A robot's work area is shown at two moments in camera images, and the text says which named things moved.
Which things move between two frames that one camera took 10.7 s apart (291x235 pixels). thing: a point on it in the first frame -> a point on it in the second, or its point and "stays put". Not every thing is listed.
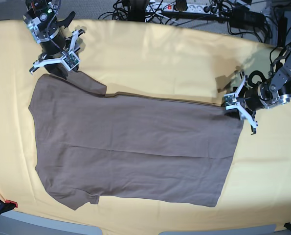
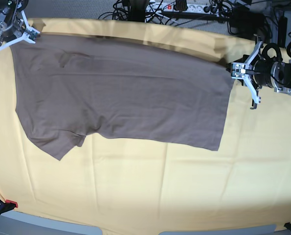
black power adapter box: x=241 y=16 stays put
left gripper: x=52 y=40 -> x=14 y=31
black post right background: x=282 y=32 stays put
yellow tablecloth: x=263 y=186 stays put
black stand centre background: x=137 y=10 stays put
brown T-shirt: x=89 y=144 -> x=70 y=87
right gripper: x=252 y=99 -> x=261 y=72
